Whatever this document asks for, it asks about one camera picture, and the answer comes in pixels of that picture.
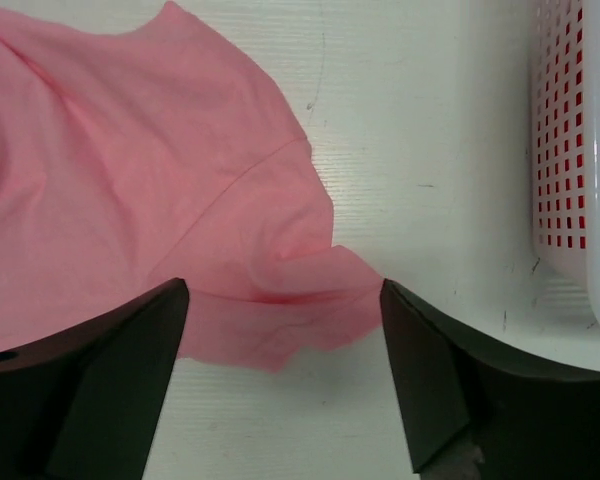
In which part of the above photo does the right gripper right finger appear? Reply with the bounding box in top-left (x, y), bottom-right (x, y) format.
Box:
top-left (380, 280), bottom-right (600, 479)

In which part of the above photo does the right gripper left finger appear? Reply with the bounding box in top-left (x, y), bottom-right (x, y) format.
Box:
top-left (0, 279), bottom-right (188, 480)

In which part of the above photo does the pink t shirt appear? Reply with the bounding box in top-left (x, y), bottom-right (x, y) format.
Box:
top-left (0, 2), bottom-right (382, 371)

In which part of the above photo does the white plastic basket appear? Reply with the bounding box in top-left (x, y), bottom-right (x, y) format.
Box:
top-left (529, 1), bottom-right (600, 327)

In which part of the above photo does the red crumpled t shirt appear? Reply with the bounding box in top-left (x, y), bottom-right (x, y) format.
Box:
top-left (532, 13), bottom-right (586, 250)

